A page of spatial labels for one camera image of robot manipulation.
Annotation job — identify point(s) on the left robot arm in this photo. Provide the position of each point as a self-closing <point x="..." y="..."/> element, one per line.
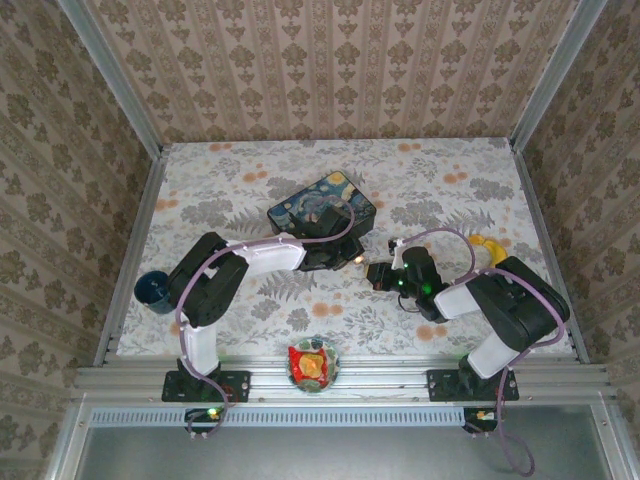
<point x="270" y="255"/>

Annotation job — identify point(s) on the leaf pattern plate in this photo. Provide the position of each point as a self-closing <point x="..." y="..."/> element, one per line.
<point x="327" y="350"/>

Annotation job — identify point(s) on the yellow banana bunch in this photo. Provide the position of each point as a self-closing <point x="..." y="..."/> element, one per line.
<point x="492" y="247"/>

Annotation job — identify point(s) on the dark blue cup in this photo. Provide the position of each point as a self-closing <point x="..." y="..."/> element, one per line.
<point x="152" y="292"/>

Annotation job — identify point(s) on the grey metal panel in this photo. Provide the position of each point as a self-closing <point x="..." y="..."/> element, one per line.
<point x="325" y="455"/>

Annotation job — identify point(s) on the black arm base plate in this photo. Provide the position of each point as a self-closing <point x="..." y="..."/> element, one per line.
<point x="235" y="385"/>
<point x="440" y="385"/>

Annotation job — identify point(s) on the starry night print box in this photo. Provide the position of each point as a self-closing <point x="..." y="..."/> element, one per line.
<point x="310" y="200"/>

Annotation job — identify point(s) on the aluminium frame post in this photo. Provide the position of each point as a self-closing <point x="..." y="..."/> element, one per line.
<point x="556" y="75"/>
<point x="120" y="75"/>

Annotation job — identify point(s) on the floral tablecloth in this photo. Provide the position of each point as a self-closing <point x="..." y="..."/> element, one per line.
<point x="225" y="170"/>

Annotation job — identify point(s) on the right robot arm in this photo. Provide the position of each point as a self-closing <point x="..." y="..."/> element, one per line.
<point x="520" y="310"/>

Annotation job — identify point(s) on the red snack packet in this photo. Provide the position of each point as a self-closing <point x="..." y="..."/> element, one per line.
<point x="311" y="366"/>

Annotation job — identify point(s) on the aluminium frame rail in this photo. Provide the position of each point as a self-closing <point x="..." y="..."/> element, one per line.
<point x="612" y="440"/>
<point x="142" y="220"/>
<point x="67" y="440"/>
<point x="541" y="225"/>
<point x="375" y="380"/>

